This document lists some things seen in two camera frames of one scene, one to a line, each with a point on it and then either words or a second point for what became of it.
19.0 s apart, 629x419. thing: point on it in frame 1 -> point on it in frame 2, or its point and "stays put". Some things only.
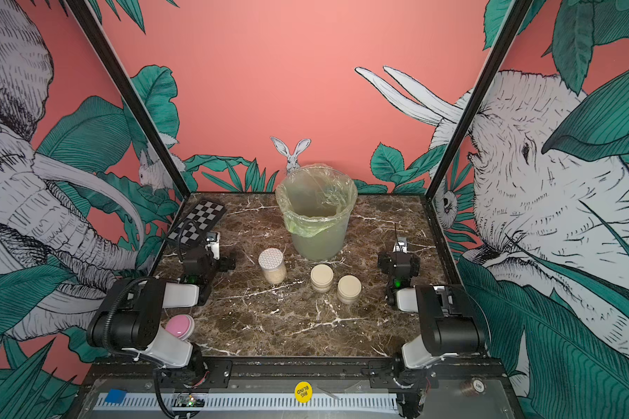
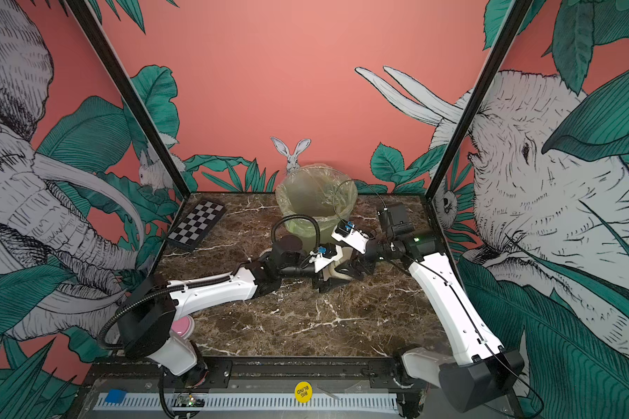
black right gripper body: [388, 258] -> [378, 251]
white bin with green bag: [316, 202] stays put
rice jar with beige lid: [349, 288] -> [347, 255]
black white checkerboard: [196, 223] stays put
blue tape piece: [116, 395] stays put
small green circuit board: [189, 401] stays put
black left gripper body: [217, 265] -> [302, 270]
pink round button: [181, 326] stays put
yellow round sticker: [303, 392] stays put
